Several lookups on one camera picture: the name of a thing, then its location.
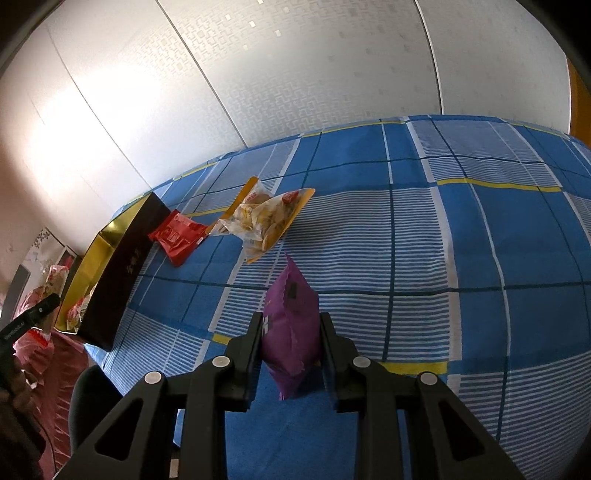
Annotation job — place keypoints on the wooden door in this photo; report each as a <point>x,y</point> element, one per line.
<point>580,125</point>

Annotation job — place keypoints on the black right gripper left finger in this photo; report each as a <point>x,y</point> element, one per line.
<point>134,440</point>

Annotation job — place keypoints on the gold lined dark gift box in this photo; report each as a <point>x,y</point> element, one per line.
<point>95,299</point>

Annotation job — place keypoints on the red quilted bed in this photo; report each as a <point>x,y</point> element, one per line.
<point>53,361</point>

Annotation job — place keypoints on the purple snack packet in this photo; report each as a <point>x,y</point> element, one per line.
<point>291,329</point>

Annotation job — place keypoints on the black office chair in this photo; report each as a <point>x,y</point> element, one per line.
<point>93,397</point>

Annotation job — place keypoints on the orange edged clear snack bag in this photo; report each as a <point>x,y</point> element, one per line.
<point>261,226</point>

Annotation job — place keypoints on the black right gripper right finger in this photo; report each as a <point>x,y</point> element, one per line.
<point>407,427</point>

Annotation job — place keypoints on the red flat snack packet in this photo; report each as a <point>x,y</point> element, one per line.
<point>178,236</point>

